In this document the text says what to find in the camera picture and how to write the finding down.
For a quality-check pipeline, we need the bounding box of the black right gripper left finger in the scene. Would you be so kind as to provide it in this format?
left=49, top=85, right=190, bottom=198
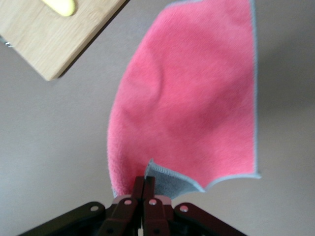
left=18, top=176, right=145, bottom=236

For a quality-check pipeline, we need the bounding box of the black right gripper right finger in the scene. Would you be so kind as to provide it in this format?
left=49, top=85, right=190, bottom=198
left=142, top=176, right=247, bottom=236

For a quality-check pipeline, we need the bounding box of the pink microfibre cloth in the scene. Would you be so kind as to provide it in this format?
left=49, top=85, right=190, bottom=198
left=107, top=0, right=262, bottom=200

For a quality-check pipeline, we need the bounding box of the brown table cover sheet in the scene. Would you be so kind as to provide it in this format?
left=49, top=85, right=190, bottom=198
left=0, top=0, right=315, bottom=236

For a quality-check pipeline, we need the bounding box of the wooden cutting board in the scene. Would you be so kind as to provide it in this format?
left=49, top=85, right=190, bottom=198
left=0, top=0, right=130, bottom=82

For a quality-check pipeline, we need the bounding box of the yellow plastic knife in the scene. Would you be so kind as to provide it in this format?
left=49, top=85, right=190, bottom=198
left=41, top=0, right=76, bottom=17

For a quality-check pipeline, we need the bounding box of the metal cutting board handle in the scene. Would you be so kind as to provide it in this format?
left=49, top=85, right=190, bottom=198
left=0, top=34, right=13, bottom=49

